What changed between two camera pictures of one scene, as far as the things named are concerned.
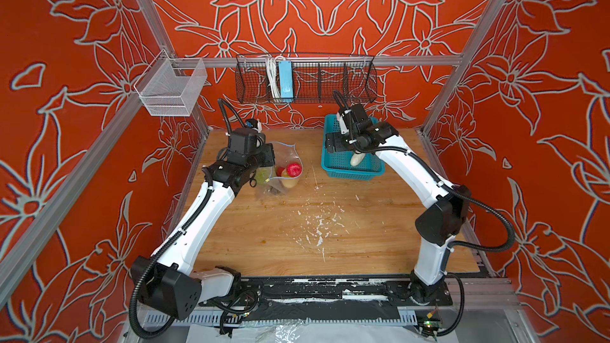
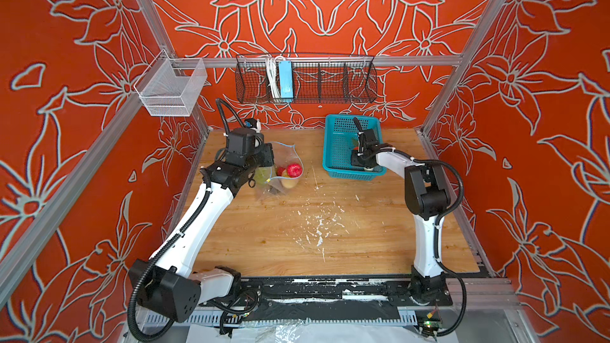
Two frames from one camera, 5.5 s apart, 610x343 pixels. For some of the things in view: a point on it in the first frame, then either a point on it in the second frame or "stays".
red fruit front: (295, 170) stays
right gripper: (337, 141) to (354, 159)
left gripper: (266, 150) stays
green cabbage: (262, 174) stays
